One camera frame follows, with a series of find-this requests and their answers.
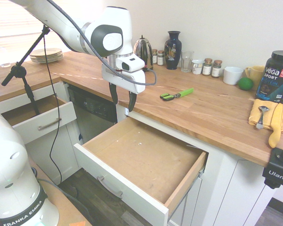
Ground clear drinking glass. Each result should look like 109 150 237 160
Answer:
180 50 195 73

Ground green handled scissors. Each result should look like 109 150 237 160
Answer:
159 88 194 102

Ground small patterned white cup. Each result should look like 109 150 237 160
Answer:
191 59 205 75

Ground large wooden drawer white front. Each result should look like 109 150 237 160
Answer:
73 117 209 226

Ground black Vega protein tub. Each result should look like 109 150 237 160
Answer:
255 50 283 105

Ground plain white mug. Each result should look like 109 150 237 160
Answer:
223 66 244 86

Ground gray cable at robot base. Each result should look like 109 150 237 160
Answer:
30 166 96 226

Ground gray braided camera cable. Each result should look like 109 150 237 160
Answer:
46 0 158 86

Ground window blinds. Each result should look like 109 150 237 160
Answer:
0 0 65 54

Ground large drawer metal handle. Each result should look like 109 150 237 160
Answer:
96 176 124 201

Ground black boom tripod stand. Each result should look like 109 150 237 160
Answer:
0 24 51 116

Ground yellow handled utensil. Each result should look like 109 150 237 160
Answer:
268 103 283 149

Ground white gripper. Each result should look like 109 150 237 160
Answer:
101 63 146 113

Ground metal spoon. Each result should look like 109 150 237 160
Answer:
256 105 270 130

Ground green lime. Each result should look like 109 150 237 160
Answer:
237 77 254 91

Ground thin black hanging cable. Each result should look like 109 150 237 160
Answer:
42 32 63 187

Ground black Ulanzi clamp stand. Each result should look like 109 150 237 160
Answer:
262 138 283 189

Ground yellow mug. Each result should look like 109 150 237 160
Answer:
244 65 266 87

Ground brown robot mounting board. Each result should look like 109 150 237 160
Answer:
25 159 93 226

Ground dark blue floral vase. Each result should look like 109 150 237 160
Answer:
164 31 182 71

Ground yellow folded cloth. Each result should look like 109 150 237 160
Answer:
248 98 283 136

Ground small drawer metal handle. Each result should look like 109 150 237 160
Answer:
37 117 62 131

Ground small wooden drawer white front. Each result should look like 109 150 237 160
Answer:
0 94 77 145

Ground spice jar with brown lid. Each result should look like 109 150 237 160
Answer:
202 58 213 77
211 59 223 79

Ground white corner base cabinet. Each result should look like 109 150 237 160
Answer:
0 81 83 187

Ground stack of cream plates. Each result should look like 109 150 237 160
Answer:
29 48 65 64

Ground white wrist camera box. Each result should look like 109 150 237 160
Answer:
115 55 146 72

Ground stainless steel electric kettle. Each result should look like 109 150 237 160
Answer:
133 35 154 70

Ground stainless steel dishwasher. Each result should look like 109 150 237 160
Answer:
67 84 119 145

